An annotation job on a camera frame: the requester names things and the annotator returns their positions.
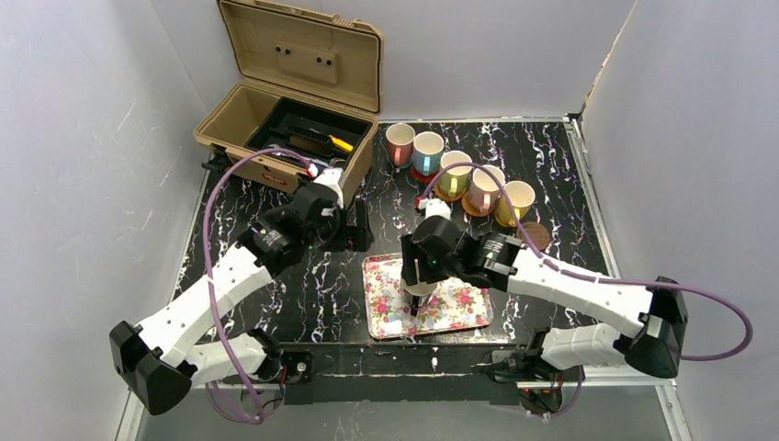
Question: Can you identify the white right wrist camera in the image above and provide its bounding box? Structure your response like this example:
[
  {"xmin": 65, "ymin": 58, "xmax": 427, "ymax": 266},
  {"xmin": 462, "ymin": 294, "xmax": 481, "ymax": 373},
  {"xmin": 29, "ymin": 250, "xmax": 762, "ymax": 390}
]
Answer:
[{"xmin": 416, "ymin": 198, "xmax": 452, "ymax": 221}]

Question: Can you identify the red coaster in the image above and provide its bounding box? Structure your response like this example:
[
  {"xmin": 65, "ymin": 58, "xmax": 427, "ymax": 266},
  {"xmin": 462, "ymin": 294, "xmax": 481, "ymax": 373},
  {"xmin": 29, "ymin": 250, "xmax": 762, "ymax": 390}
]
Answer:
[{"xmin": 410, "ymin": 166, "xmax": 439, "ymax": 184}]

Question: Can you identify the pink mug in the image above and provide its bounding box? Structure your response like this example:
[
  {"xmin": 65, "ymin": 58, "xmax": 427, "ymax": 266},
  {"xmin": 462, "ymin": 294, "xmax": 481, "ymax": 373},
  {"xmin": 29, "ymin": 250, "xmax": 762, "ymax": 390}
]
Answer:
[
  {"xmin": 465, "ymin": 165, "xmax": 505, "ymax": 217},
  {"xmin": 385, "ymin": 123, "xmax": 416, "ymax": 168}
]

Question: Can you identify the floral rectangular tray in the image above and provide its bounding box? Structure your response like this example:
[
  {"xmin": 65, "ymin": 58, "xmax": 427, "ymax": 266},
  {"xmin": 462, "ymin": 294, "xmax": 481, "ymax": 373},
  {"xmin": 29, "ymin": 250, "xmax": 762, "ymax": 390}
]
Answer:
[{"xmin": 362, "ymin": 253, "xmax": 493, "ymax": 340}]

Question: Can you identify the light blue mug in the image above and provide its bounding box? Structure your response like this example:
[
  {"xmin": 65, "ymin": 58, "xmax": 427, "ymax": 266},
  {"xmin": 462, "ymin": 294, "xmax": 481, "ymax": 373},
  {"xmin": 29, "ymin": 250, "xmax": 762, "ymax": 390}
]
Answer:
[{"xmin": 412, "ymin": 131, "xmax": 445, "ymax": 176}]

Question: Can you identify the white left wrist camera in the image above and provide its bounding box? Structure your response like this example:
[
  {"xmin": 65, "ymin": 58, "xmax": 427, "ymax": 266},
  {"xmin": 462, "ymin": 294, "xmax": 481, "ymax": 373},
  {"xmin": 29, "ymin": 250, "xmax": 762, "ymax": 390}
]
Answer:
[{"xmin": 313, "ymin": 167, "xmax": 344, "ymax": 209}]

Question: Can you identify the green mug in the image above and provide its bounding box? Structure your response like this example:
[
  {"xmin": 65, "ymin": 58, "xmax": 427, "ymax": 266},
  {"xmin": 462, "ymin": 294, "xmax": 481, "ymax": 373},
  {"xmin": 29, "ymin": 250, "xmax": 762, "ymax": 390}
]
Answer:
[{"xmin": 436, "ymin": 151, "xmax": 473, "ymax": 200}]

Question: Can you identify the light wood coaster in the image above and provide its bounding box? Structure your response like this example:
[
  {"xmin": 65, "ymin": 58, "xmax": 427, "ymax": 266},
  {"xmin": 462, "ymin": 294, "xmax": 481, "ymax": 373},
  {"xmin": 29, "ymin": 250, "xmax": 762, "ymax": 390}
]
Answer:
[{"xmin": 460, "ymin": 192, "xmax": 490, "ymax": 218}]

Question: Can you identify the black mug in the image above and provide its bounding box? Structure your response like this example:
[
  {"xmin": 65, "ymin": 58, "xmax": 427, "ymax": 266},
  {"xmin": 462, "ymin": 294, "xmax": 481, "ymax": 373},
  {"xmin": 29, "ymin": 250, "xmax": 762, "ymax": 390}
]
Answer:
[{"xmin": 401, "ymin": 279, "xmax": 438, "ymax": 317}]

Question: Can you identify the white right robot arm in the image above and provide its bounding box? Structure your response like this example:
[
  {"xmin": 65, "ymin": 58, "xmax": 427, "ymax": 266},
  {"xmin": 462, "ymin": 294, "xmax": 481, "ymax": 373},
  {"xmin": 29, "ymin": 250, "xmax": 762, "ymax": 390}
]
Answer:
[{"xmin": 401, "ymin": 216, "xmax": 688, "ymax": 379}]

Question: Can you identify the dark walnut wooden coaster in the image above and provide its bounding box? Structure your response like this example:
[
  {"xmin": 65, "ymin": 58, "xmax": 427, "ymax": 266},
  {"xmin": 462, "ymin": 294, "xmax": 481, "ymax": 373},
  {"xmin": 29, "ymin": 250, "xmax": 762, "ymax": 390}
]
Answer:
[{"xmin": 516, "ymin": 221, "xmax": 551, "ymax": 252}]

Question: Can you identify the yellow mug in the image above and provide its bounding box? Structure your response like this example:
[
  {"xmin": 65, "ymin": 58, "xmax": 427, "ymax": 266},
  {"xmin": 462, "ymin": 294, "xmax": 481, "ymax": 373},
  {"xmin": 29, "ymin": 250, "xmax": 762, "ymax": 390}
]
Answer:
[{"xmin": 495, "ymin": 180, "xmax": 536, "ymax": 228}]

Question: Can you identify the orange wood coaster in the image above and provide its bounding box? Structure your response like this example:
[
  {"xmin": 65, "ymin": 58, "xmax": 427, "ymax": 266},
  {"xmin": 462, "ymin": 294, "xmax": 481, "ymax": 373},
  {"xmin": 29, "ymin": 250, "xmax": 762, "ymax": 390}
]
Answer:
[{"xmin": 433, "ymin": 181, "xmax": 467, "ymax": 202}]

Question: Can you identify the tan plastic toolbox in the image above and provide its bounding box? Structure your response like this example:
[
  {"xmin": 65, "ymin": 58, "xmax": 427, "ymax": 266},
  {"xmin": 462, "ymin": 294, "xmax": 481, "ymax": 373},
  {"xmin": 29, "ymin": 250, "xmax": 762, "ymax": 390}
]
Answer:
[{"xmin": 194, "ymin": 1, "xmax": 384, "ymax": 203}]

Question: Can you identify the aluminium frame rail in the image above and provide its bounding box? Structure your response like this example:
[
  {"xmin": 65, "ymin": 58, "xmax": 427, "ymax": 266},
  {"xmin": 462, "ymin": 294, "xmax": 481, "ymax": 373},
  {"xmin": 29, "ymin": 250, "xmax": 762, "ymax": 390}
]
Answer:
[{"xmin": 115, "ymin": 115, "xmax": 695, "ymax": 441}]

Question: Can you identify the yellow handled screwdriver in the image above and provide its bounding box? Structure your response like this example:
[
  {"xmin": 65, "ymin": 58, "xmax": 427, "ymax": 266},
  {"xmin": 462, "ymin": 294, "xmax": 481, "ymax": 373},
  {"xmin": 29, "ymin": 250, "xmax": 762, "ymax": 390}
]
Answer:
[{"xmin": 310, "ymin": 128, "xmax": 355, "ymax": 153}]

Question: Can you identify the black tool tray insert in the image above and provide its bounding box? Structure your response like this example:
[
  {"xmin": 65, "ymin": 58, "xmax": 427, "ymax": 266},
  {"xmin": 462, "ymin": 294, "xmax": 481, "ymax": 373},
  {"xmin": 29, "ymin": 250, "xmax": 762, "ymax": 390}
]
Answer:
[{"xmin": 243, "ymin": 97, "xmax": 372, "ymax": 163}]

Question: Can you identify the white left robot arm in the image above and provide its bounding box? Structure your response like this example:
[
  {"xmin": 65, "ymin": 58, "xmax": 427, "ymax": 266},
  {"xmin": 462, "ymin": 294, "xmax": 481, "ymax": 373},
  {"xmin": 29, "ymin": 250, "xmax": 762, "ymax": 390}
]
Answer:
[{"xmin": 109, "ymin": 184, "xmax": 374, "ymax": 415}]

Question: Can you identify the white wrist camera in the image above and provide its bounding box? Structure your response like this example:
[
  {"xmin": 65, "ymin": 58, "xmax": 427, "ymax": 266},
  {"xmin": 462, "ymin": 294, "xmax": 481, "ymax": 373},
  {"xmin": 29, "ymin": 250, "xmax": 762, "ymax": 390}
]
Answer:
[
  {"xmin": 416, "ymin": 198, "xmax": 452, "ymax": 221},
  {"xmin": 313, "ymin": 167, "xmax": 344, "ymax": 209}
]

